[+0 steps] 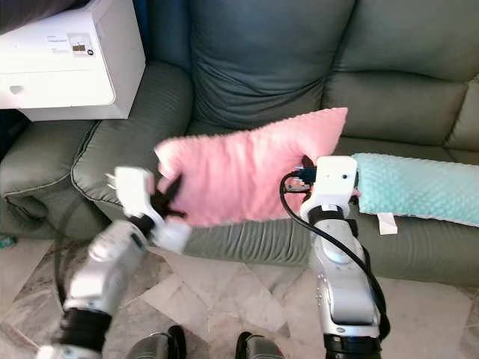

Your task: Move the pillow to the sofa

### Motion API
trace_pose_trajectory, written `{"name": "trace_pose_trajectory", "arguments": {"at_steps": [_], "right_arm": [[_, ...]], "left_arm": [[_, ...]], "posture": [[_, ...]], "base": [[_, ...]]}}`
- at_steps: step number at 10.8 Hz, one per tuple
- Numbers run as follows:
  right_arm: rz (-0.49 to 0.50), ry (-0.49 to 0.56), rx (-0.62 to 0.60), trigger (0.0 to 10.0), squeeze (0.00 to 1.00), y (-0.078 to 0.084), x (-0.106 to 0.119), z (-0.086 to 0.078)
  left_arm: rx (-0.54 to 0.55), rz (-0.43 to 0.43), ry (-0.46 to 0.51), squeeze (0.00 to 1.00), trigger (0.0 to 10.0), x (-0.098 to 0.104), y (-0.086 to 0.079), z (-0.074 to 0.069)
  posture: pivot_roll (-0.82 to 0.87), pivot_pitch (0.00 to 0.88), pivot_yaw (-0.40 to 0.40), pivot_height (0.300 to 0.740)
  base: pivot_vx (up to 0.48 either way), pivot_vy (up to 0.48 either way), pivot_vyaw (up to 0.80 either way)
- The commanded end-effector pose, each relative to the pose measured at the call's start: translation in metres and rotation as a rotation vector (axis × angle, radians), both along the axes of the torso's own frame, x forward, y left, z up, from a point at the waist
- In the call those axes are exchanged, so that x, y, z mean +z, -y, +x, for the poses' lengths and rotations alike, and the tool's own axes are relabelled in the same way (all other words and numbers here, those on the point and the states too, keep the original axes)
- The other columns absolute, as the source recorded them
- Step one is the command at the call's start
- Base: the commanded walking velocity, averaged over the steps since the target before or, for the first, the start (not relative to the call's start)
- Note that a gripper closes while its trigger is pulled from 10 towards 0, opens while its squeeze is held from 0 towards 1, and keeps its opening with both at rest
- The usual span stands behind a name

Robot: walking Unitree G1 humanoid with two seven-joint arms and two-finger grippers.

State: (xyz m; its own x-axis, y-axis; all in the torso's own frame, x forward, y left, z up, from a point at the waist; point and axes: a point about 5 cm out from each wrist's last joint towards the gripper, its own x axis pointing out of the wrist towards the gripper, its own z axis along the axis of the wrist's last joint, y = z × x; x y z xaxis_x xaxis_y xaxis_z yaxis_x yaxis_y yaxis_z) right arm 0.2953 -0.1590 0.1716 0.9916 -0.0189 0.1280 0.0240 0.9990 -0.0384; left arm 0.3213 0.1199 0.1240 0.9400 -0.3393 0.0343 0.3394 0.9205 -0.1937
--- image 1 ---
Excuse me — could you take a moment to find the pink dotted pillow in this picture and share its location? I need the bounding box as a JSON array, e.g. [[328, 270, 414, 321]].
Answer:
[[154, 107, 350, 228]]

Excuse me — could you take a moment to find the teal dotted pillow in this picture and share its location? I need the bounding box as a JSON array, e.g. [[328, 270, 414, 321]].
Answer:
[[352, 153, 479, 236]]

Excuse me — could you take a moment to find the green leather sofa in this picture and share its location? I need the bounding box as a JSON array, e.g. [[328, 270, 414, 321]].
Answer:
[[0, 0, 479, 289]]

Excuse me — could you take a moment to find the left robot leg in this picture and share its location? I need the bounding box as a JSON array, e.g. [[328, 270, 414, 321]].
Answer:
[[126, 325, 187, 359]]

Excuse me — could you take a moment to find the robot leg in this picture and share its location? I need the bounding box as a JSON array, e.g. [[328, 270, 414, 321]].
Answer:
[[126, 325, 187, 359], [235, 331, 287, 359]]

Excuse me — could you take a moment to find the white appliance box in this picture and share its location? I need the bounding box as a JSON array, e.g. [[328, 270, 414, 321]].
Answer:
[[0, 0, 147, 123]]

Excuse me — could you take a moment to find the right robot leg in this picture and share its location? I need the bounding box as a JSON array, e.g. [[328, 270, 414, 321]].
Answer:
[[235, 331, 287, 359]]

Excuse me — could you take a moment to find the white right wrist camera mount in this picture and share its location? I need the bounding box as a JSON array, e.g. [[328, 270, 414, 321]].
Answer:
[[301, 155, 359, 218]]

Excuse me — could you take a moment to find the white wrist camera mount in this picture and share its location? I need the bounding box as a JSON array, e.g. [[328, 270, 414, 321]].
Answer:
[[301, 155, 359, 218], [106, 166, 192, 254]]

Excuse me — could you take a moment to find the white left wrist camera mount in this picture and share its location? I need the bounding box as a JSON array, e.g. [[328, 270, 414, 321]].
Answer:
[[106, 166, 192, 254]]

